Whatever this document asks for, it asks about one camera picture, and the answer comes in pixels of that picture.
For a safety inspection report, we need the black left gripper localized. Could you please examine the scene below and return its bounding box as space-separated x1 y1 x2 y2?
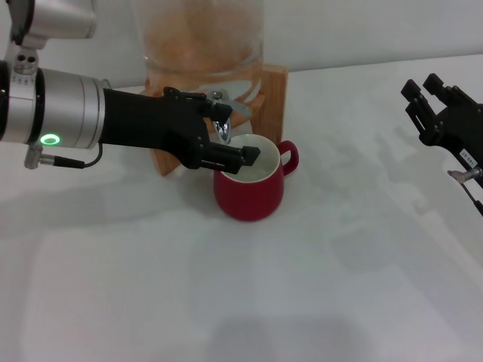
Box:
100 86 260 175

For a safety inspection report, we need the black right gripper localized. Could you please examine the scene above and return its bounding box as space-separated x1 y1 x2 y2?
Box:
400 73 483 169

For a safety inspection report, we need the chrome dispenser faucet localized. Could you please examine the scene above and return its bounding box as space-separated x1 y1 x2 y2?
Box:
206 88 252 146

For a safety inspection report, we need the red ceramic cup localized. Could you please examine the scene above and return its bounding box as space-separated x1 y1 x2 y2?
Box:
213 133 301 222

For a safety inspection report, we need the wooden dispenser stand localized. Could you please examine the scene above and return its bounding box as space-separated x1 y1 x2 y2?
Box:
142 62 290 179

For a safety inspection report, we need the glass water dispenser jar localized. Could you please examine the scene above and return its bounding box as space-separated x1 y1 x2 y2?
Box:
131 0 267 125

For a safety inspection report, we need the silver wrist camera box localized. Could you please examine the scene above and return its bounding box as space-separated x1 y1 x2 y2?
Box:
8 0 97 48

